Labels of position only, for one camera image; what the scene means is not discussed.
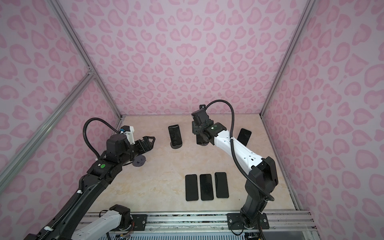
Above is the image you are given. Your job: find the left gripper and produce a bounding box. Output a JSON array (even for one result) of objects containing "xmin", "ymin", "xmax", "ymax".
[{"xmin": 119, "ymin": 135, "xmax": 155, "ymax": 167}]

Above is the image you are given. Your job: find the black phone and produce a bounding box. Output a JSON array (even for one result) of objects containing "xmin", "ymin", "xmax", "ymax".
[
  {"xmin": 168, "ymin": 125, "xmax": 183, "ymax": 142},
  {"xmin": 200, "ymin": 174, "xmax": 214, "ymax": 201},
  {"xmin": 237, "ymin": 128, "xmax": 252, "ymax": 146},
  {"xmin": 196, "ymin": 135, "xmax": 206, "ymax": 143},
  {"xmin": 215, "ymin": 172, "xmax": 229, "ymax": 199}
]

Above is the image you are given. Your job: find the purple stand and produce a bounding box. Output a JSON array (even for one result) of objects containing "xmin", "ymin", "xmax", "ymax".
[{"xmin": 132, "ymin": 155, "xmax": 146, "ymax": 167}]

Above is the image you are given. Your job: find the pink-edged phone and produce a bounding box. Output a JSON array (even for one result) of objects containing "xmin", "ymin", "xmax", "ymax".
[{"xmin": 185, "ymin": 174, "xmax": 199, "ymax": 202}]

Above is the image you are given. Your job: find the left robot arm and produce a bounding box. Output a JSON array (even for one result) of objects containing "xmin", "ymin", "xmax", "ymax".
[{"xmin": 25, "ymin": 134, "xmax": 156, "ymax": 240}]

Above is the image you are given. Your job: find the back centre dark stand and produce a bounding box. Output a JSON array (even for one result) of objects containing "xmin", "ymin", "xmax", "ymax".
[{"xmin": 197, "ymin": 142, "xmax": 209, "ymax": 147}]

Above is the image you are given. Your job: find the dark stand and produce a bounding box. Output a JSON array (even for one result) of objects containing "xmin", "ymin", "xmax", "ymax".
[
  {"xmin": 170, "ymin": 141, "xmax": 183, "ymax": 149},
  {"xmin": 197, "ymin": 142, "xmax": 209, "ymax": 147}
]

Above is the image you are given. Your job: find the back left dark stand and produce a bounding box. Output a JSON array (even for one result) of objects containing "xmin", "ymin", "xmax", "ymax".
[{"xmin": 170, "ymin": 141, "xmax": 183, "ymax": 149}]

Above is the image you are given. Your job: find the left diagonal aluminium bar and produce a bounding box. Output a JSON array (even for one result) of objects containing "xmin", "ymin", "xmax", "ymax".
[{"xmin": 1, "ymin": 71, "xmax": 95, "ymax": 193}]

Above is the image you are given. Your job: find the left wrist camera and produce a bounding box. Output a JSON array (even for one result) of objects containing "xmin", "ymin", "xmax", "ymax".
[{"xmin": 119, "ymin": 126, "xmax": 135, "ymax": 145}]

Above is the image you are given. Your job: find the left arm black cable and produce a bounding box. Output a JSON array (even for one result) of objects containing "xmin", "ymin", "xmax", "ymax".
[{"xmin": 82, "ymin": 117, "xmax": 121, "ymax": 160}]

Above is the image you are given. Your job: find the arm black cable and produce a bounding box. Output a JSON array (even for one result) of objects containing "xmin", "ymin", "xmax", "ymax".
[
  {"xmin": 82, "ymin": 117, "xmax": 121, "ymax": 160},
  {"xmin": 205, "ymin": 99, "xmax": 275, "ymax": 202}
]

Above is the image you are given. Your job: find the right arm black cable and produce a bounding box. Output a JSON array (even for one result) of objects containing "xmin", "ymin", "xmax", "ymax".
[{"xmin": 205, "ymin": 99, "xmax": 275, "ymax": 202}]

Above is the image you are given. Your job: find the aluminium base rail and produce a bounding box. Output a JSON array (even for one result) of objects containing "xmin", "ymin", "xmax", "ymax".
[{"xmin": 55, "ymin": 209, "xmax": 319, "ymax": 240}]

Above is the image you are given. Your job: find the right corner aluminium post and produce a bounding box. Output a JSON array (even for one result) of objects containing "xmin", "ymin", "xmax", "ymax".
[{"xmin": 260, "ymin": 0, "xmax": 318, "ymax": 119}]

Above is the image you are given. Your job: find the corner aluminium post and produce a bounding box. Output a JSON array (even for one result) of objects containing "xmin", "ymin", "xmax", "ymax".
[
  {"xmin": 47, "ymin": 0, "xmax": 123, "ymax": 120},
  {"xmin": 260, "ymin": 0, "xmax": 318, "ymax": 119}
]

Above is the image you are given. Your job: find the left corner aluminium post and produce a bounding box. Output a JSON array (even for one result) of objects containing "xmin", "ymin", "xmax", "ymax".
[{"xmin": 47, "ymin": 0, "xmax": 123, "ymax": 120}]

